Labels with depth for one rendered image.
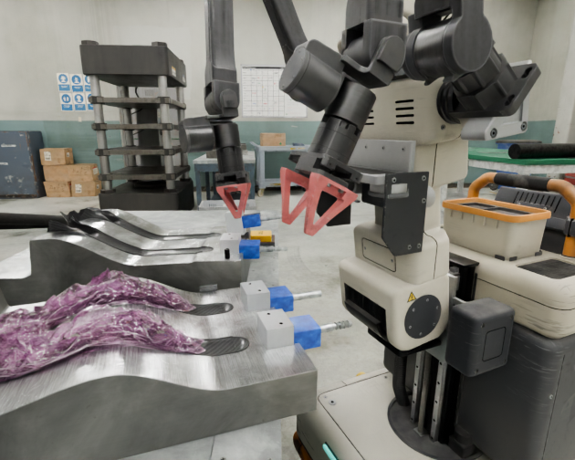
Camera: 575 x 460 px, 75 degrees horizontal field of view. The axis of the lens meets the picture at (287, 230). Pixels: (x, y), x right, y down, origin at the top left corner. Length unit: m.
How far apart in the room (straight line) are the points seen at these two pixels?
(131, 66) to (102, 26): 3.06
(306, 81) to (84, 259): 0.51
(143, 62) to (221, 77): 3.93
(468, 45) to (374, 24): 0.15
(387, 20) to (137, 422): 0.54
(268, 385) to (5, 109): 8.08
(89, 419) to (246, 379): 0.15
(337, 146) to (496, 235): 0.64
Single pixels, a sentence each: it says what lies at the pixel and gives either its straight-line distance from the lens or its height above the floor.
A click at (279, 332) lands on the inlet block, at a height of 0.88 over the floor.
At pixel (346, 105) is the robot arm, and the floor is 1.15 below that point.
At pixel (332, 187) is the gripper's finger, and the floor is 1.05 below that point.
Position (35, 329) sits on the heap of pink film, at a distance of 0.53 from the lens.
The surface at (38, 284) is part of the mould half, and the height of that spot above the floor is 0.85.
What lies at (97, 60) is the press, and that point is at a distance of 4.91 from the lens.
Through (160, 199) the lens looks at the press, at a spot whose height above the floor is 0.33.
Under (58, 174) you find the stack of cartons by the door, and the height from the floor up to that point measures 0.39.
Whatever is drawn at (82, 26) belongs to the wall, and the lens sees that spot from 7.91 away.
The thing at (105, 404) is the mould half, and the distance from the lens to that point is 0.43.
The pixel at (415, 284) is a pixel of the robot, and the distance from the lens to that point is 0.85.
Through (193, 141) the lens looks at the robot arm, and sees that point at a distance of 0.81.
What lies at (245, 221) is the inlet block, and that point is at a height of 0.93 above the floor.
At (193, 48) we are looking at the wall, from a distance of 7.41.
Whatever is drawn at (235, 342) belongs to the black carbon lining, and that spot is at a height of 0.85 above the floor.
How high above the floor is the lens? 1.12
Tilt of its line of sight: 15 degrees down
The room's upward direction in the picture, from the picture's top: straight up
